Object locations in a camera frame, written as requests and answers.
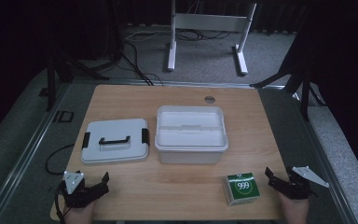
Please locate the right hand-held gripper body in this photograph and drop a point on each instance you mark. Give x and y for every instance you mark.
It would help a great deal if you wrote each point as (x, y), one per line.
(298, 188)

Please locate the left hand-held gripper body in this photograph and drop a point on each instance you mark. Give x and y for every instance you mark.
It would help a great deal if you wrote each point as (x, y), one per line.
(74, 194)

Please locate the green medicine box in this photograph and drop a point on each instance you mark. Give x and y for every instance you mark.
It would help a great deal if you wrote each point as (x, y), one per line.
(242, 188)

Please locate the white plastic storage box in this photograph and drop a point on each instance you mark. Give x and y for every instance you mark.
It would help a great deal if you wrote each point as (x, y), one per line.
(191, 155)

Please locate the person's left hand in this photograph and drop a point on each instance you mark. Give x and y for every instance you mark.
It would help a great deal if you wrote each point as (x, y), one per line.
(80, 215)

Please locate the person's right hand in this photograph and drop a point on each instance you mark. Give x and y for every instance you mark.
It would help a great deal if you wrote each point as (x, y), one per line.
(295, 210)

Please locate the black tripod stand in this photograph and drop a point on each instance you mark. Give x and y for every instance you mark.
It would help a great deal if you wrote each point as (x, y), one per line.
(51, 84)
(304, 93)

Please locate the grey round table grommet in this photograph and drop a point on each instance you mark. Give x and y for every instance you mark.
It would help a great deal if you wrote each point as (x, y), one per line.
(209, 99)

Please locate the dark curtain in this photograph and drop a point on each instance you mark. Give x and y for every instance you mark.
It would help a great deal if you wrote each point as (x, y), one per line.
(276, 15)

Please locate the metal floor rail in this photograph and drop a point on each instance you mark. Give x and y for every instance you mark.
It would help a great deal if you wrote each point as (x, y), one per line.
(180, 83)
(21, 155)
(326, 161)

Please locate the black rectangular floor frame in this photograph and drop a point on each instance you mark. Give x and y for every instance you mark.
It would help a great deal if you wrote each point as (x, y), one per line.
(59, 116)

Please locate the white metal desk frame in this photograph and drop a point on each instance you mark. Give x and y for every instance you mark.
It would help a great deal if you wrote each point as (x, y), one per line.
(211, 22)

